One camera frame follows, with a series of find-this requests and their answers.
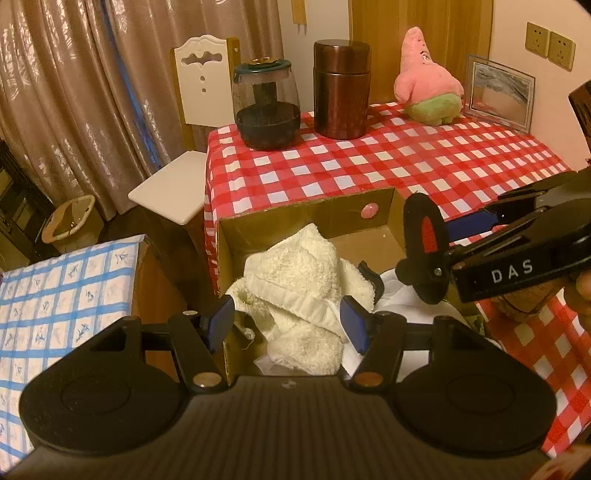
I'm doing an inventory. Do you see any brown metal canister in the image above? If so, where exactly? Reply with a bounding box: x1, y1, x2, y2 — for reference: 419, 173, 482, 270
314, 40, 371, 139

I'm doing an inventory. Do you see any white sock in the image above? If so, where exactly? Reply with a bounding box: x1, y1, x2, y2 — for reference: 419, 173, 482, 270
344, 270, 435, 371

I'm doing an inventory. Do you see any red checkered tablecloth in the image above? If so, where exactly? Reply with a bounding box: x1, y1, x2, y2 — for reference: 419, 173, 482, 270
203, 102, 591, 457

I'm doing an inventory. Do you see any black round pad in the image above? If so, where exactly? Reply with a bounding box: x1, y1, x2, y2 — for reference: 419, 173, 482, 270
403, 193, 448, 262

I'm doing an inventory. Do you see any gold wall socket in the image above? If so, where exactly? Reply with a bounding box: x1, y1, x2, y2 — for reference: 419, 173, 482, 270
548, 31, 575, 71
525, 22, 551, 58

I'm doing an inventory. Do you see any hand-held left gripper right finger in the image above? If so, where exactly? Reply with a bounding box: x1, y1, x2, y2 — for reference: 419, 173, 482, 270
339, 295, 500, 394

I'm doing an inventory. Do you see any glass jar with dark base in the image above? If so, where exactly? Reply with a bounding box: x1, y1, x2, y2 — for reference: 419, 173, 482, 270
233, 58, 301, 150

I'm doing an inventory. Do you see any cream fluffy towel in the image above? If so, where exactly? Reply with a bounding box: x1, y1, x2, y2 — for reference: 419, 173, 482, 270
226, 224, 376, 376

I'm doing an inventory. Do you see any blue plaid bedsheet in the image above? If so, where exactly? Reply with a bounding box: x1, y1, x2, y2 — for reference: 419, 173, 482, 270
0, 234, 148, 467

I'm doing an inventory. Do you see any wicker basket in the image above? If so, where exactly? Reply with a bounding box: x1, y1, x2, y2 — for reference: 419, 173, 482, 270
42, 195, 95, 246

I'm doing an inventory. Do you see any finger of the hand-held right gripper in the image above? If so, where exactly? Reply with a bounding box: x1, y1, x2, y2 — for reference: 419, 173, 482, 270
448, 172, 585, 243
398, 222, 532, 305

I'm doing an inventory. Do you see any beige patterned curtain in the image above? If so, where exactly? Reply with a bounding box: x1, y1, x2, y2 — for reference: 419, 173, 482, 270
0, 0, 287, 219

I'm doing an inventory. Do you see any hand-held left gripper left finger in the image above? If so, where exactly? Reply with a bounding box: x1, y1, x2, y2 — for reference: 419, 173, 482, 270
78, 294, 236, 394

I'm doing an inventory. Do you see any cashew jar with gold lid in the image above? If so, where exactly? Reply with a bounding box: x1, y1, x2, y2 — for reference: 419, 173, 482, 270
492, 284, 555, 322

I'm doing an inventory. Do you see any wooden door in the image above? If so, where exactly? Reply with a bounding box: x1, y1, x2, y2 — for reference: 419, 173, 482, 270
351, 0, 495, 104

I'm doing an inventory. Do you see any brown cardboard box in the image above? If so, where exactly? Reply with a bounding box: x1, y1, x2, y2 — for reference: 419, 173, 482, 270
216, 187, 485, 377

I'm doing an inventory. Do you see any white wooden chair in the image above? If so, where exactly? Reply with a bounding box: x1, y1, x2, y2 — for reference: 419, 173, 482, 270
129, 36, 241, 225

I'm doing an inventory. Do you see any clear picture frame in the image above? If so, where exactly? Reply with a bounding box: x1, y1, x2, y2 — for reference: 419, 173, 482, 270
464, 54, 536, 134

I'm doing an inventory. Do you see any black rack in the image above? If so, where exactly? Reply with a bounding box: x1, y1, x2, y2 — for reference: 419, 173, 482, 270
0, 138, 56, 265

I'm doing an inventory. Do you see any pink starfish plush toy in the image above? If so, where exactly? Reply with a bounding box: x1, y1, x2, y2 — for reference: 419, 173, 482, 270
394, 28, 464, 125

